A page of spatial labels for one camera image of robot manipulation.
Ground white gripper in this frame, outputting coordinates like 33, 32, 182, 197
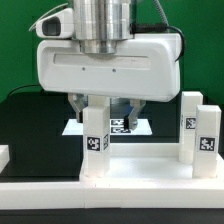
37, 33, 181, 130

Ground white front obstacle bar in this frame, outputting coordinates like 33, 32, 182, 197
0, 180, 224, 210

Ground white left obstacle bar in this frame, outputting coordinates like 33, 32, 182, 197
0, 145, 10, 173

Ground white marker tag plate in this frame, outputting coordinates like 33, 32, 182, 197
63, 119, 152, 136

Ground black cable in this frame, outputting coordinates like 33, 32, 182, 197
6, 83, 43, 99

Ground white desk top tray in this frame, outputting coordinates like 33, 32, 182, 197
78, 143, 224, 184

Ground white obstacle bar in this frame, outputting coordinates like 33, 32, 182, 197
0, 180, 224, 210
0, 145, 10, 173

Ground white cables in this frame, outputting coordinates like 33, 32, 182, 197
28, 3, 69, 33

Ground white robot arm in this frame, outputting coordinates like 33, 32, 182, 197
36, 0, 185, 129

